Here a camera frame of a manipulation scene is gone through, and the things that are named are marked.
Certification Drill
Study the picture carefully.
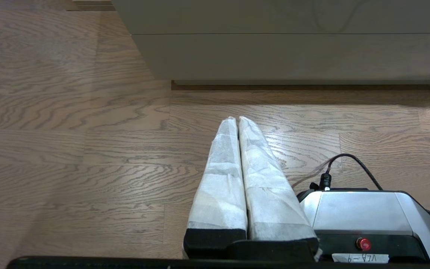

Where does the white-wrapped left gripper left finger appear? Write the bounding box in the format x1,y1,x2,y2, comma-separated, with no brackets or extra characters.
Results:
183,117,248,259

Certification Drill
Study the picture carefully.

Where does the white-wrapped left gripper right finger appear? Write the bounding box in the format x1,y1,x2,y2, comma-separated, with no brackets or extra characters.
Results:
232,116,320,262

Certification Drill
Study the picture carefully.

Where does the beige long drawer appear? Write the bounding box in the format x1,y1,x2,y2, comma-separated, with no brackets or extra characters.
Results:
110,0,430,36

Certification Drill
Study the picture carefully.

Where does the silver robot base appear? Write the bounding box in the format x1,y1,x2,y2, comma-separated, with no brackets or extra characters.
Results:
296,188,430,266

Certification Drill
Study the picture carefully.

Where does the white paper base label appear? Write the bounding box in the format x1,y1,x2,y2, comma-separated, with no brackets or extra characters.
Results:
332,253,390,263

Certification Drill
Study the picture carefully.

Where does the beige glossy cabinet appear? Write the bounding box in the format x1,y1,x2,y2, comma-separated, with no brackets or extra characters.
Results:
110,0,430,91

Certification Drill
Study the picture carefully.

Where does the black base cable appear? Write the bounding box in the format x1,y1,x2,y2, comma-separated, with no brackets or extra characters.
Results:
319,153,430,235

